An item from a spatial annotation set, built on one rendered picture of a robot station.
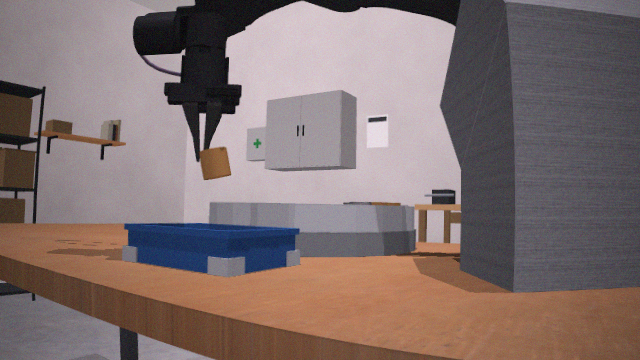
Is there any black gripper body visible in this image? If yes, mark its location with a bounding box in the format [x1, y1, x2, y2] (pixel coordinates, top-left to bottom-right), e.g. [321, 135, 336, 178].
[164, 46, 242, 114]

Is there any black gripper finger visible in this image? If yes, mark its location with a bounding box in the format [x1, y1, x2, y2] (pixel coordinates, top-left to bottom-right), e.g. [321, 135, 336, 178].
[182, 102, 200, 162]
[204, 102, 222, 150]

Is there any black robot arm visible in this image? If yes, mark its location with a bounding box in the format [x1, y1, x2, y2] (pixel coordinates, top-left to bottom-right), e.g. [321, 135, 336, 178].
[133, 0, 461, 56]

